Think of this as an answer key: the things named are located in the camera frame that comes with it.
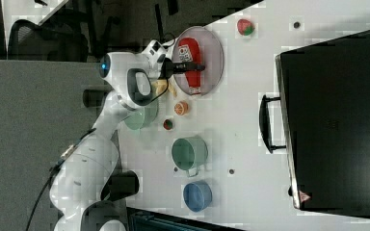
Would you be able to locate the dark blue crate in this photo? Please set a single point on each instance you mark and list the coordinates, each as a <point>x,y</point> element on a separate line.
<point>142,220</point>

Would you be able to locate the light green bowl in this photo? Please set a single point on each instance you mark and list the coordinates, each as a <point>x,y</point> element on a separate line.
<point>143,117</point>

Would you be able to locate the green mug with handle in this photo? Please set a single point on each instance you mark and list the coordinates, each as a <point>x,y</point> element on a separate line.
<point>189,154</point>

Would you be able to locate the yellow plush banana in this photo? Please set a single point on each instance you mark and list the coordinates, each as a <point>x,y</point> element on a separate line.
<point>160,86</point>

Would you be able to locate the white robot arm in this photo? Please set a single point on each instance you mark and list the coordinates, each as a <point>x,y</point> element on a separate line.
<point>86,168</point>

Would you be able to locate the red plush ketchup bottle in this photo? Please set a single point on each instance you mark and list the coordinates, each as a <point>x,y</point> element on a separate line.
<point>188,51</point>

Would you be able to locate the small red green ball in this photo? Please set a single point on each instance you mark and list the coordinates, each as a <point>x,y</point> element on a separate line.
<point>167,124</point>

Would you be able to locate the black office chair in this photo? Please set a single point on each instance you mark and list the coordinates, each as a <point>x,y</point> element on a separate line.
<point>47,42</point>

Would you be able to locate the blue cup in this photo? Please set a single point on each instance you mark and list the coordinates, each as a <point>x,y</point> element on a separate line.
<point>197,195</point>

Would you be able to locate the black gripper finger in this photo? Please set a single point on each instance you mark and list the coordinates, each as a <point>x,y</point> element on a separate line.
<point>179,68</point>

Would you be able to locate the plush strawberry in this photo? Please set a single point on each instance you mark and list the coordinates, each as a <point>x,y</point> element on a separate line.
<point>245,27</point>

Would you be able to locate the black cylindrical cup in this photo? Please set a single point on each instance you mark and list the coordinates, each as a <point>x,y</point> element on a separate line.
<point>121,185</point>

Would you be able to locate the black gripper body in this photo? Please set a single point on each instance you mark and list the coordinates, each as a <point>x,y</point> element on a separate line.
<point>167,69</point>

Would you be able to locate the black case with handle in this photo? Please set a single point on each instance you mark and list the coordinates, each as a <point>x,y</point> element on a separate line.
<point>324,97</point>

